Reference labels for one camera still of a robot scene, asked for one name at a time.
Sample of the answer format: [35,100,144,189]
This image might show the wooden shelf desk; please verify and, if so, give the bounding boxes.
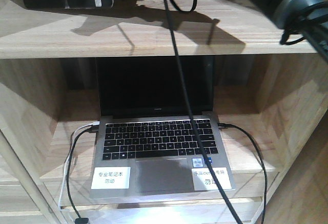
[1,0,327,223]

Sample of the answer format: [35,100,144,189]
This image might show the silver laptop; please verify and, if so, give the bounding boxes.
[90,56,235,199]

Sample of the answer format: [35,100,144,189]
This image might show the white laptop cable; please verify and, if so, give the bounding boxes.
[57,121,100,209]

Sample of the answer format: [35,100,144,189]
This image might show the black laptop cable left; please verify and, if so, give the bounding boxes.
[65,128,99,224]

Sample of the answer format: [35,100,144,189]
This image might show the black laptop cable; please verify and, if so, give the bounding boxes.
[217,122,269,224]
[65,128,99,224]

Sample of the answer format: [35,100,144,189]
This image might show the black laptop cable right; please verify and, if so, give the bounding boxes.
[217,122,269,224]

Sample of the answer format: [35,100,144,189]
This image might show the black camera cable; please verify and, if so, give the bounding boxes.
[159,0,244,224]

